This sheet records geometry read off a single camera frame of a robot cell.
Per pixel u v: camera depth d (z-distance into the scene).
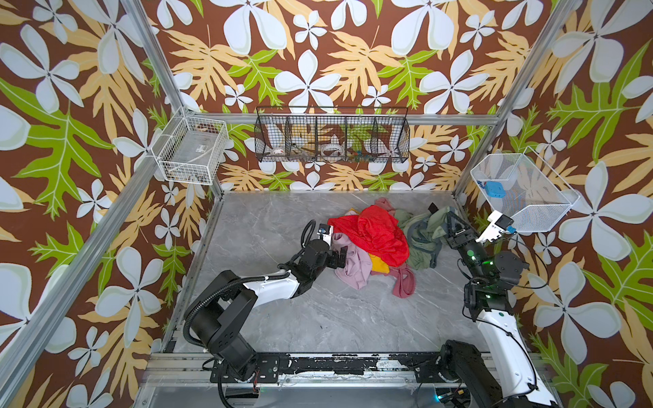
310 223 0.72
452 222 0.68
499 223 0.60
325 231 0.77
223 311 0.45
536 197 0.78
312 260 0.67
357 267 0.91
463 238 0.61
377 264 0.91
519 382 0.42
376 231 0.88
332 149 0.99
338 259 0.80
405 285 0.90
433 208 0.74
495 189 0.86
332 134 0.97
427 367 0.73
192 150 0.86
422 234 0.88
